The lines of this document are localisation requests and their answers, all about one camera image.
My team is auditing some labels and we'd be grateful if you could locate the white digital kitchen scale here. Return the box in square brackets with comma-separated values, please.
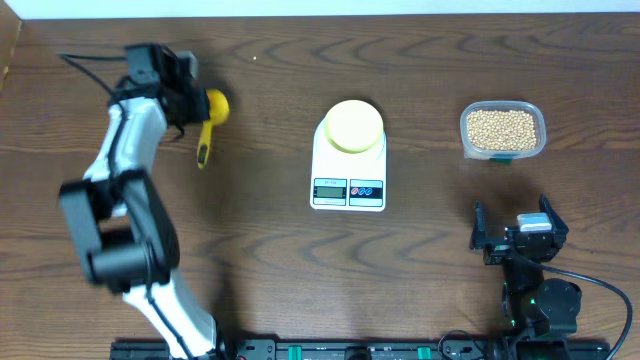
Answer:
[309, 119, 387, 212]

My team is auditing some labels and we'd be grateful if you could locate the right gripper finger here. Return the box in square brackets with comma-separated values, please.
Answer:
[539, 194, 569, 245]
[469, 201, 488, 250]

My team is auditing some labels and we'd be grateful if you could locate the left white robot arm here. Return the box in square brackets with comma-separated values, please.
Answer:
[58, 43, 236, 359]

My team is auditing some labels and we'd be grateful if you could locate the yellow bowl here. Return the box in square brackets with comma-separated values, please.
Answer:
[324, 100, 384, 154]

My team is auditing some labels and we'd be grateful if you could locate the yellow measuring scoop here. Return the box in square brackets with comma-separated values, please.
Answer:
[196, 89, 230, 169]

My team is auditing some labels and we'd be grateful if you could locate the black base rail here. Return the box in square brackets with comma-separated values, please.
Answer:
[109, 338, 612, 360]

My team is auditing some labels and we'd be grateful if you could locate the clear container of soybeans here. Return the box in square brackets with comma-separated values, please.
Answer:
[460, 100, 547, 162]

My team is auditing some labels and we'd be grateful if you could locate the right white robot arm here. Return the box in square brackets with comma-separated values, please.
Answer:
[470, 195, 582, 360]

